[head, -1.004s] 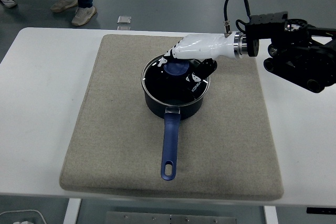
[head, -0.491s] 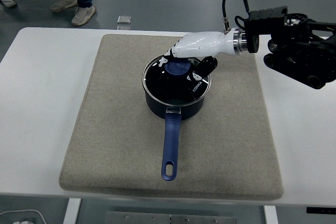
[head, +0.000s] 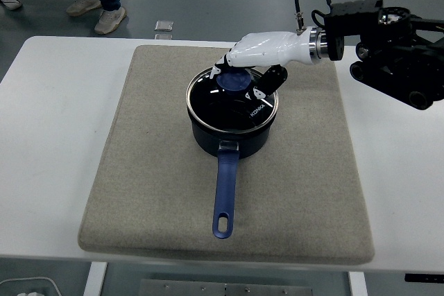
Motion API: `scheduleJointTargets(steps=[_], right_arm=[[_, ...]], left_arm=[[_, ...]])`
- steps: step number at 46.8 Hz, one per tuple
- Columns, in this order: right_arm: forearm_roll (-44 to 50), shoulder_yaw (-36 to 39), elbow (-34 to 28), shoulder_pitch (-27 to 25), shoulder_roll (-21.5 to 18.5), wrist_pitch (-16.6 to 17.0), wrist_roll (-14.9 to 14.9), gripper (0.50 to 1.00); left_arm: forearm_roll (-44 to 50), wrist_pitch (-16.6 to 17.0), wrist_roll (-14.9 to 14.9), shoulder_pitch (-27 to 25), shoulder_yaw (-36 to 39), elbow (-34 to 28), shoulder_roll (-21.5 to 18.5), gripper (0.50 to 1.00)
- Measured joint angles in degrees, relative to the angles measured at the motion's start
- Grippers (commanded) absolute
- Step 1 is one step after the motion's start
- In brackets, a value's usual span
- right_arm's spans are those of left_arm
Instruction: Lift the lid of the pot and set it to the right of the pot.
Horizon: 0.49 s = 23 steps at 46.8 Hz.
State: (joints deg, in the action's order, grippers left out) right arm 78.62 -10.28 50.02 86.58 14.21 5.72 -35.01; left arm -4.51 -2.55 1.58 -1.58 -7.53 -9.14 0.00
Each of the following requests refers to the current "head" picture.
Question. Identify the beige fabric mat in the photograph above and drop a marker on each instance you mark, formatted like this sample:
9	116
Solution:
145	171

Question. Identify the grey metal plate with screws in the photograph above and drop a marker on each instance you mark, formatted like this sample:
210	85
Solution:
225	289

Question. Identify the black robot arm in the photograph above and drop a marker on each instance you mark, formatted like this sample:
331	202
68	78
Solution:
357	15

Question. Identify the black box under table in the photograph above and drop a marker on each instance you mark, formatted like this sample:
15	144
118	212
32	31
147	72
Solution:
423	277

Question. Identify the glass lid with blue knob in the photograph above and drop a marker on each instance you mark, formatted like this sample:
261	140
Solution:
222	112

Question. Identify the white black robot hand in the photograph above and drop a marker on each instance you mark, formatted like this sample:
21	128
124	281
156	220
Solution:
270	48

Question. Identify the white table leg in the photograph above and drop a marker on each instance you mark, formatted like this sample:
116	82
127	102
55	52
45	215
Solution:
94	280
358	285

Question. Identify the silver floor socket plate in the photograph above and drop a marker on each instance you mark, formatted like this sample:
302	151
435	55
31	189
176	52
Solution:
163	36
163	25

